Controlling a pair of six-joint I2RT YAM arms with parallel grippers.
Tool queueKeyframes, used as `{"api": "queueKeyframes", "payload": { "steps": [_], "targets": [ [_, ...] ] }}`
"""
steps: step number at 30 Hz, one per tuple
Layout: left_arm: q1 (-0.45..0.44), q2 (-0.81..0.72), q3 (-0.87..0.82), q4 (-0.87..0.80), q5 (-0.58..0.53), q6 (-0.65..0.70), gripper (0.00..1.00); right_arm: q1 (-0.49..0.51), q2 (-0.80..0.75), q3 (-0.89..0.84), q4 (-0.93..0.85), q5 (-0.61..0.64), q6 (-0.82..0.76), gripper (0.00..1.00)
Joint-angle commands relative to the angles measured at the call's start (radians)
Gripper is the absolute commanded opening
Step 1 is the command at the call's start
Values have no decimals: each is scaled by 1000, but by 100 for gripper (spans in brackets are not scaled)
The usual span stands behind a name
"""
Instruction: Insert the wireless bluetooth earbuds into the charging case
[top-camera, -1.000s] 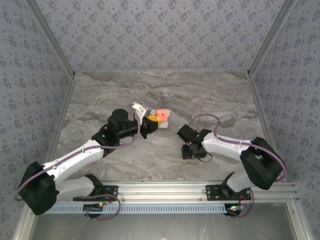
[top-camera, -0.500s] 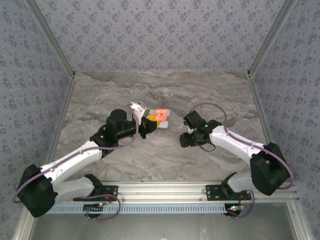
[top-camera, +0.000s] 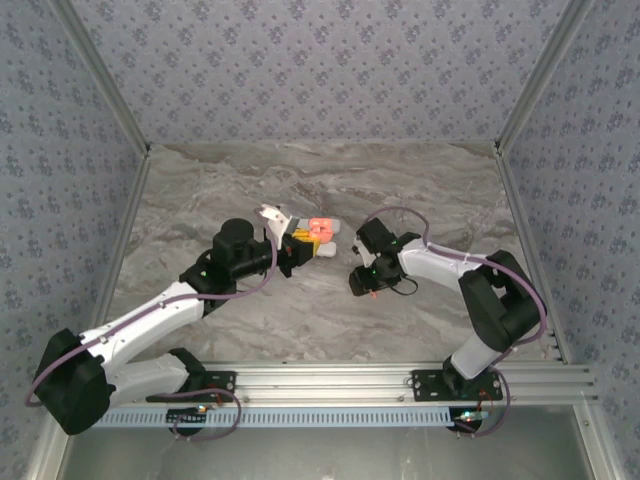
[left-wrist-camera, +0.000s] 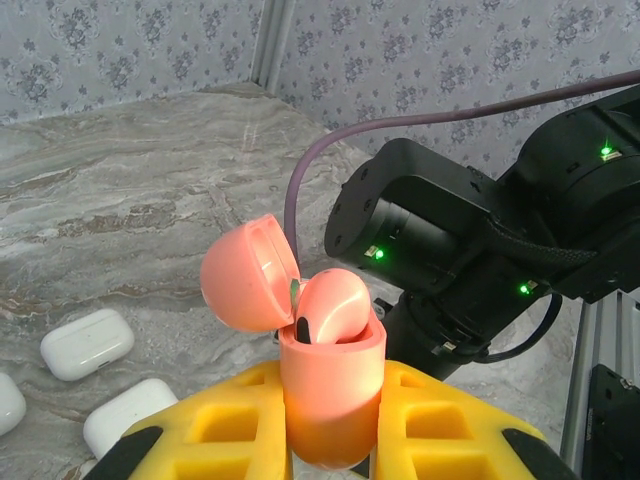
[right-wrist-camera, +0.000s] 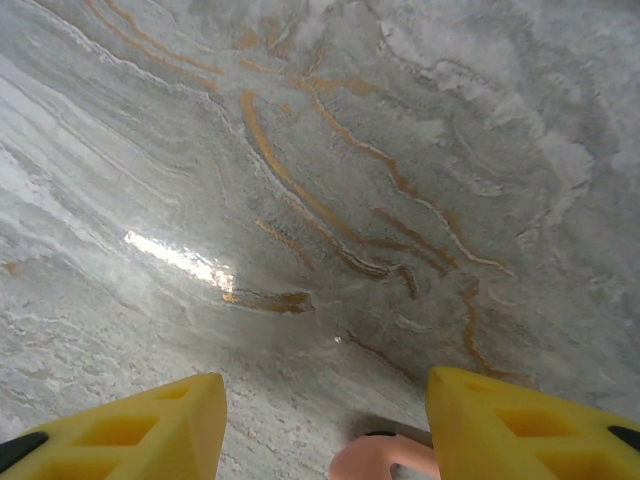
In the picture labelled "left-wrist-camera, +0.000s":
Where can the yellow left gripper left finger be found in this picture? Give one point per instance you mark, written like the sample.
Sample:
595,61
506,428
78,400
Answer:
270,400

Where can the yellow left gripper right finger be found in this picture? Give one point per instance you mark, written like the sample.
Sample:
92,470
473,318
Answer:
395,415

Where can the coral earbud charging case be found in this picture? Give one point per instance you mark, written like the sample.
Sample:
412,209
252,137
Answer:
330,390

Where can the white earbud charging case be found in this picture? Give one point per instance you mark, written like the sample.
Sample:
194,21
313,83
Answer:
11,405
130,415
87,342

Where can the wide grooved aluminium rail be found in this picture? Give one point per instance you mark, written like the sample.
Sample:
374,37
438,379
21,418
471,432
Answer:
571,400

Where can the aluminium corner post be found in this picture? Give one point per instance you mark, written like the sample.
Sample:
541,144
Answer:
272,45

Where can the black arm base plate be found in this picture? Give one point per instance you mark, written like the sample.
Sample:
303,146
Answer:
617,430

